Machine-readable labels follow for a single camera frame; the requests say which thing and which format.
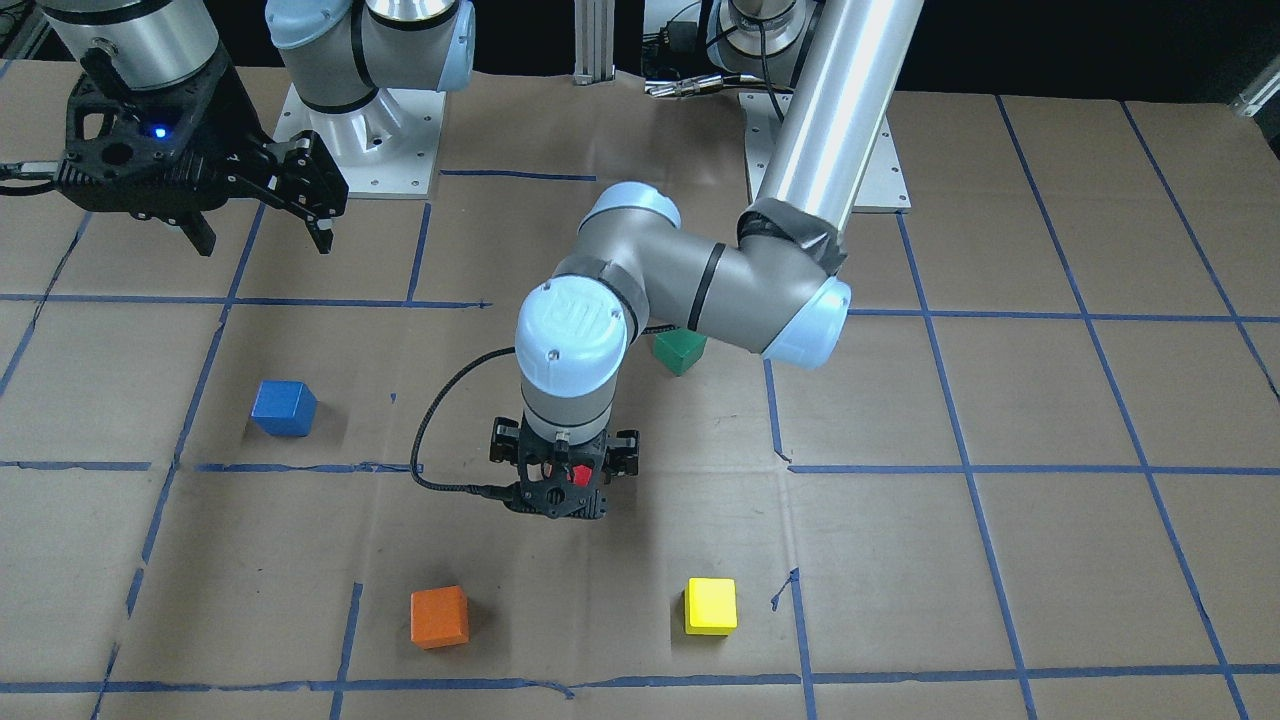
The blue wooden block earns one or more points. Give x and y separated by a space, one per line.
284 408

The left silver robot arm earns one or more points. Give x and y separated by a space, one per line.
775 293

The orange wooden block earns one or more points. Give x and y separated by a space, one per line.
439 617

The red wooden block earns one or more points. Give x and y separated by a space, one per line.
581 475

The green wooden block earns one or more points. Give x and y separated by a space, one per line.
678 350

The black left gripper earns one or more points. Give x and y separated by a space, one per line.
626 449

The brown paper table cover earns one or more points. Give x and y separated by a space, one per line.
1038 477

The yellow wooden block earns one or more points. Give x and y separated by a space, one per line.
710 606

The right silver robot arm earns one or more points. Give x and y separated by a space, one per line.
339 53

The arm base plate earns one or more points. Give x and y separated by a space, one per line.
386 150
826 160

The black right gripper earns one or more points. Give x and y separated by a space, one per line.
232 112

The aluminium frame post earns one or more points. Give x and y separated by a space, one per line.
593 42

